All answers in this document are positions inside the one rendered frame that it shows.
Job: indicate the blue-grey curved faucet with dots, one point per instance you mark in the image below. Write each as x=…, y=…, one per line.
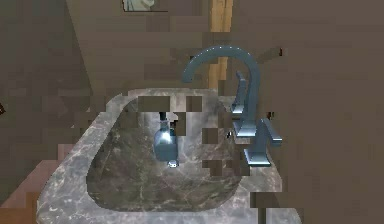
x=252, y=100

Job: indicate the grey marble sink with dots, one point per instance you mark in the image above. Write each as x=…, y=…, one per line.
x=133, y=180

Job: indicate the blue soap dispenser bottle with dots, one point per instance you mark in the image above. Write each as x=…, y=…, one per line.
x=165, y=143

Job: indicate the wooden post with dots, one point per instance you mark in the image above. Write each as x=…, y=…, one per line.
x=220, y=20

